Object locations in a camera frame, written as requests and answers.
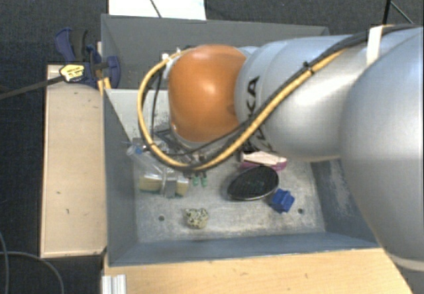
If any pink and white packet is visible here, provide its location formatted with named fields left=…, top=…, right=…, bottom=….
left=238, top=149, right=288, bottom=172

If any clear plastic bottle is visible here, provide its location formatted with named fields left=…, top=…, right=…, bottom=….
left=125, top=138, right=175, bottom=178

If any beige sponge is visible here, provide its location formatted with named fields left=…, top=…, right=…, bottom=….
left=138, top=171, right=190, bottom=197

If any speckled yellow stone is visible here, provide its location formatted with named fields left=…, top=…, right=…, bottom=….
left=183, top=207, right=211, bottom=230

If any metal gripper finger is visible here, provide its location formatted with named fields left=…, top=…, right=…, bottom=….
left=160, top=174, right=180, bottom=199

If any pale wood board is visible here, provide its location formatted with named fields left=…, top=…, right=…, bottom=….
left=39, top=64, right=109, bottom=259

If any blue block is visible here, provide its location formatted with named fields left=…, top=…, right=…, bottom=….
left=268, top=188, right=296, bottom=215

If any grey metal bin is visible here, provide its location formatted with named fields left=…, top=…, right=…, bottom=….
left=100, top=13, right=380, bottom=268

